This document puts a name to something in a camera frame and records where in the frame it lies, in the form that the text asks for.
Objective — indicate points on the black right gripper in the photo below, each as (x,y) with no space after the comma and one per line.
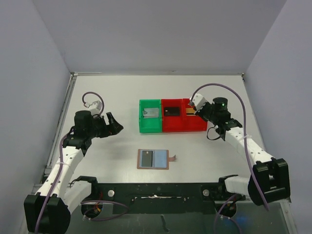
(201,112)

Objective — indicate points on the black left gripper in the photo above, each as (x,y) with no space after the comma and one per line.
(106,125)

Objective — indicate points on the gold VIP card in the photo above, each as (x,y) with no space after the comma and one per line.
(190,112)

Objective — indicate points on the green plastic bin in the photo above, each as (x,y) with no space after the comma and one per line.
(150,125)

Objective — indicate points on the dark grey card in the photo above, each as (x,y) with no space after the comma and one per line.
(171,111)

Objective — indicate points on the brown leather card holder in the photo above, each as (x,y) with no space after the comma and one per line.
(161,159)

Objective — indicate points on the black VIP card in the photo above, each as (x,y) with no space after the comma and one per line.
(147,159)

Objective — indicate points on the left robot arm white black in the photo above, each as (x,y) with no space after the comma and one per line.
(48,211)

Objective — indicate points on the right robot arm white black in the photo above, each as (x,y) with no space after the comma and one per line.
(269,180)

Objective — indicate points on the blue white striped card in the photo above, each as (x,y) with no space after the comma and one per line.
(150,113)

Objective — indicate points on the right red plastic bin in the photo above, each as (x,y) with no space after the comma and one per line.
(191,123)

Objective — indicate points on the red plastic bin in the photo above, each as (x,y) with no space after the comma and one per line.
(191,123)
(172,124)

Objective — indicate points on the middle red plastic bin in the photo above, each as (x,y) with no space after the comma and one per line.
(172,124)

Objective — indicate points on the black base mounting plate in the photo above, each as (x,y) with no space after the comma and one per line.
(155,198)

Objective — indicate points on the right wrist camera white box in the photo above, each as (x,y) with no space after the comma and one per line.
(197,102)

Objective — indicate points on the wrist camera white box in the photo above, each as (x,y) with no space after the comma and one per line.
(94,107)
(197,102)

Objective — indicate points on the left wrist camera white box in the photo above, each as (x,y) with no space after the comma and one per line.
(94,107)

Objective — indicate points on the aluminium front rail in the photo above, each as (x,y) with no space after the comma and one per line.
(87,186)

